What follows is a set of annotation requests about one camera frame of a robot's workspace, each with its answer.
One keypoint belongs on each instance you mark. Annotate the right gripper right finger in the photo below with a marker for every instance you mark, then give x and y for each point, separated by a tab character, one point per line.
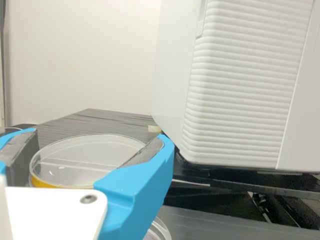
135	200

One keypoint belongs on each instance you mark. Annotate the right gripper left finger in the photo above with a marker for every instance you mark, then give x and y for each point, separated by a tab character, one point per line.
17	155

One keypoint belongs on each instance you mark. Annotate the white incubator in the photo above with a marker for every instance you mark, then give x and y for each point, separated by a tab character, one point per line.
172	75

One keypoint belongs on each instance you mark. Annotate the petri dish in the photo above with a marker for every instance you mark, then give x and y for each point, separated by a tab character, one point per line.
160	231

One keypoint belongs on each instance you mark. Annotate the incubator door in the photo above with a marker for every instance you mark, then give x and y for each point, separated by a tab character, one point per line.
237	100

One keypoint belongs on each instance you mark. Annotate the petri dish lid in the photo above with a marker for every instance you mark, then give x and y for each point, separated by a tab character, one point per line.
82	155

